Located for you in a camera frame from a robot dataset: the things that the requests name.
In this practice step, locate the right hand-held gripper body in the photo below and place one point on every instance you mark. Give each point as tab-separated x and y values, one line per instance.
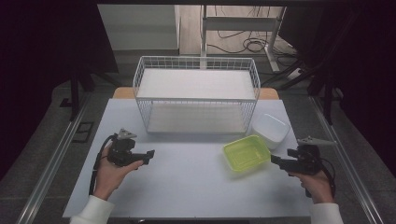
309	161

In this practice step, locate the white metal desk frame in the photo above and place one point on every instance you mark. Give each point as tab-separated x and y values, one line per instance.
239	24

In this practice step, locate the white power strip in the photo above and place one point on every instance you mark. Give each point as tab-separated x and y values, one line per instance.
294	74

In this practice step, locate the black floor bracket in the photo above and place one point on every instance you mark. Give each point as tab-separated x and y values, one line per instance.
83	132

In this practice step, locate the green plastic container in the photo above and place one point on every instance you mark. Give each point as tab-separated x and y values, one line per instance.
246	154

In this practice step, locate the person's left hand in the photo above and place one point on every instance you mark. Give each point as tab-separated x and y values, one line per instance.
109	179

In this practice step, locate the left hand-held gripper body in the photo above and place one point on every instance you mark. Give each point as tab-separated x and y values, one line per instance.
121	154

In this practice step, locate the metal floor rail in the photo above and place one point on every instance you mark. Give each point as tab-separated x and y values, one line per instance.
348	168
49	168

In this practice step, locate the black stand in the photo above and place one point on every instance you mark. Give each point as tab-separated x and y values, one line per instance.
74	93
327	93

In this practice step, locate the dark curtain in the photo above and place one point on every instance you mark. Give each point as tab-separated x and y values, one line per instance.
37	46
367	62

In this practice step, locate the white square container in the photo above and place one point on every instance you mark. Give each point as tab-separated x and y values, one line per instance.
270	129

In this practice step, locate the white cabinet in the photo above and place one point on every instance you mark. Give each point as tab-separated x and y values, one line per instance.
140	28

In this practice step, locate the person's right hand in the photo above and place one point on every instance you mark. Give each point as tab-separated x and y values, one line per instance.
317	186

